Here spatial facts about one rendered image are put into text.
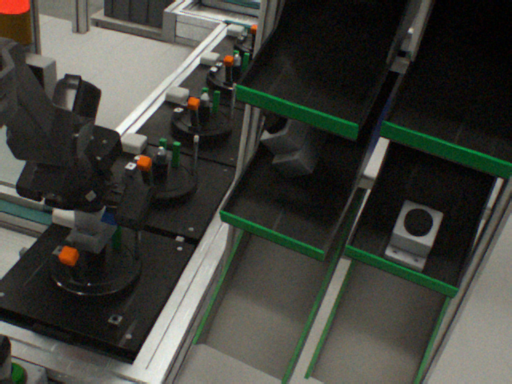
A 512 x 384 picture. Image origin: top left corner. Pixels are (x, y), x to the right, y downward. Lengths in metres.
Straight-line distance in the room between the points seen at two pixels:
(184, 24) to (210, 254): 1.14
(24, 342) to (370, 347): 0.47
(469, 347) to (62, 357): 0.69
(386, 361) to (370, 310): 0.07
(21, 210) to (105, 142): 0.35
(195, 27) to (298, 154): 1.34
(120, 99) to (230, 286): 0.93
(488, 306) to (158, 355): 0.66
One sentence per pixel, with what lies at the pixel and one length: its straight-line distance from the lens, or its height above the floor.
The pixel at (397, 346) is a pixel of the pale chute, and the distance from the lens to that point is 0.82.
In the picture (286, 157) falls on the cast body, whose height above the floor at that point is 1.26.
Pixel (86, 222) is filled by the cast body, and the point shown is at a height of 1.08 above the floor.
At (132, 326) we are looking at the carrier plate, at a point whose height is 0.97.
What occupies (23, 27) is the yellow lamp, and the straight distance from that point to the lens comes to 0.93.
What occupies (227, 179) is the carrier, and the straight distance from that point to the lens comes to 1.16.
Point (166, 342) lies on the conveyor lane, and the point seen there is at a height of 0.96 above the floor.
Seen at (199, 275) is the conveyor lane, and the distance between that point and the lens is 0.97.
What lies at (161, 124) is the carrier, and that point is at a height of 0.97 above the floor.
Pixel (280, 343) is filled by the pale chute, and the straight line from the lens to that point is 0.81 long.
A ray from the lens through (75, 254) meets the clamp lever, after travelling 0.83.
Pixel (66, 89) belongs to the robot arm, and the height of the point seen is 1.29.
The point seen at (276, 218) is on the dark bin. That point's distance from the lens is 0.70.
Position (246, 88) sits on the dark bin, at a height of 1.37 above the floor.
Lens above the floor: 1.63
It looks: 35 degrees down
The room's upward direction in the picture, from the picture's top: 9 degrees clockwise
